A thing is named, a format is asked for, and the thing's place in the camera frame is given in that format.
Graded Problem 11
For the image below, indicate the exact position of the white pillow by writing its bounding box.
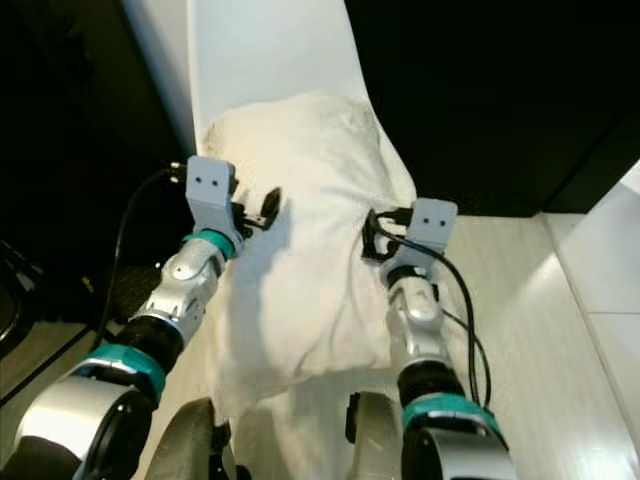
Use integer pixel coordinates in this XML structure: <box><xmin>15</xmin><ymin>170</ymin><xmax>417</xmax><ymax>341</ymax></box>
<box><xmin>200</xmin><ymin>92</ymin><xmax>419</xmax><ymax>421</ymax></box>

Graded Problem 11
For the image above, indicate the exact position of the black textured floor mat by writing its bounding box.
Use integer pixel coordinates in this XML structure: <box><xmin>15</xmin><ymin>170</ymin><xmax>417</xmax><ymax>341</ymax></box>
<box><xmin>105</xmin><ymin>262</ymin><xmax>163</xmax><ymax>323</ymax></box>

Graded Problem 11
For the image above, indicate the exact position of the black cabinet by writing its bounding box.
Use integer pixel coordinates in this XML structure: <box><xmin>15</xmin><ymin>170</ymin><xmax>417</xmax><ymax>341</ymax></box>
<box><xmin>345</xmin><ymin>0</ymin><xmax>640</xmax><ymax>217</ymax></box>

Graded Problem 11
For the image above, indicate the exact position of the dark tall furniture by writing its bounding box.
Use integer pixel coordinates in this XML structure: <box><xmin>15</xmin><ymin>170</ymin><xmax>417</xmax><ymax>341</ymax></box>
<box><xmin>0</xmin><ymin>0</ymin><xmax>193</xmax><ymax>331</ymax></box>

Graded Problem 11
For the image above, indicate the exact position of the silver right robot leg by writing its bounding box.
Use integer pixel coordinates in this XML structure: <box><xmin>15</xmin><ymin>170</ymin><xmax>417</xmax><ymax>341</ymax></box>
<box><xmin>345</xmin><ymin>390</ymin><xmax>407</xmax><ymax>480</ymax></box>

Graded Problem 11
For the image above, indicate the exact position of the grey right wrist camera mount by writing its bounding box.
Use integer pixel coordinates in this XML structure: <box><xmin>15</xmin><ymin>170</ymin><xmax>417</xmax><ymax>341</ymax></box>
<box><xmin>405</xmin><ymin>198</ymin><xmax>459</xmax><ymax>263</ymax></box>

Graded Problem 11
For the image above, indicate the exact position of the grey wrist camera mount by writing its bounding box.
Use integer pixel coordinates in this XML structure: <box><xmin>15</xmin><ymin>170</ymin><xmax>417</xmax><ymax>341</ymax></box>
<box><xmin>185</xmin><ymin>155</ymin><xmax>241</xmax><ymax>236</ymax></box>
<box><xmin>405</xmin><ymin>198</ymin><xmax>459</xmax><ymax>263</ymax></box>

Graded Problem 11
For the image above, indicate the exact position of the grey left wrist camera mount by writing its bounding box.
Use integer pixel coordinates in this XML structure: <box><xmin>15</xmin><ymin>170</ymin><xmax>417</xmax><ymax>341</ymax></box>
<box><xmin>185</xmin><ymin>155</ymin><xmax>241</xmax><ymax>236</ymax></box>

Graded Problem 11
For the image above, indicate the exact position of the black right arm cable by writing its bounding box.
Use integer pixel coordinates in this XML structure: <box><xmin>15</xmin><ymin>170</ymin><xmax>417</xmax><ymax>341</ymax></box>
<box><xmin>375</xmin><ymin>207</ymin><xmax>494</xmax><ymax>407</ymax></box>

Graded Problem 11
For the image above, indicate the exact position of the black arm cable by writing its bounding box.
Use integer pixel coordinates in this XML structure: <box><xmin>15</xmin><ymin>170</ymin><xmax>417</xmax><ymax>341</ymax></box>
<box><xmin>375</xmin><ymin>207</ymin><xmax>494</xmax><ymax>407</ymax></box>
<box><xmin>95</xmin><ymin>165</ymin><xmax>191</xmax><ymax>346</ymax></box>

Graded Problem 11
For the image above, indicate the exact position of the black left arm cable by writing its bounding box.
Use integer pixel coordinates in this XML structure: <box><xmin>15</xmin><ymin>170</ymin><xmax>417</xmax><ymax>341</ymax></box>
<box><xmin>95</xmin><ymin>165</ymin><xmax>191</xmax><ymax>346</ymax></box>

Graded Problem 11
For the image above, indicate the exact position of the black curved frame object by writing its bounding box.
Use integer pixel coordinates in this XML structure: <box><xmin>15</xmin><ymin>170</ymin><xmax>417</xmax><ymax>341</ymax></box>
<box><xmin>0</xmin><ymin>240</ymin><xmax>53</xmax><ymax>333</ymax></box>

